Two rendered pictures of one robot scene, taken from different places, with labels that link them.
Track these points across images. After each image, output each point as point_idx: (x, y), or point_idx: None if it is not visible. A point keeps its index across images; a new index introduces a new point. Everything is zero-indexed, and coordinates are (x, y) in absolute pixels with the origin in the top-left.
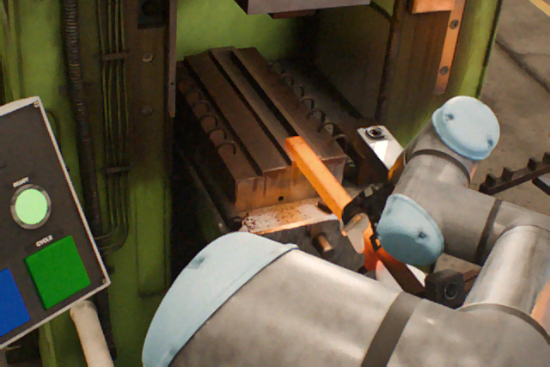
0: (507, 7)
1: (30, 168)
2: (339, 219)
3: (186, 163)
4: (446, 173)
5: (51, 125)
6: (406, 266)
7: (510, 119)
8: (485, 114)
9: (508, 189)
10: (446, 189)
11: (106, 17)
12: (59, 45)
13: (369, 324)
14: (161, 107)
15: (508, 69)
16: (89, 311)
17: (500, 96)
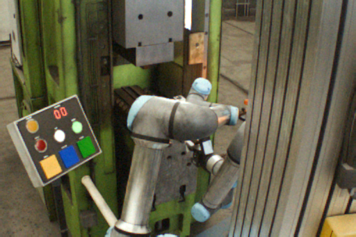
0: (241, 71)
1: (76, 115)
2: None
3: (118, 122)
4: (197, 97)
5: None
6: None
7: (245, 116)
8: (206, 82)
9: None
10: (197, 101)
11: (91, 72)
12: (77, 83)
13: (172, 103)
14: (109, 102)
15: (243, 96)
16: (88, 178)
17: (240, 108)
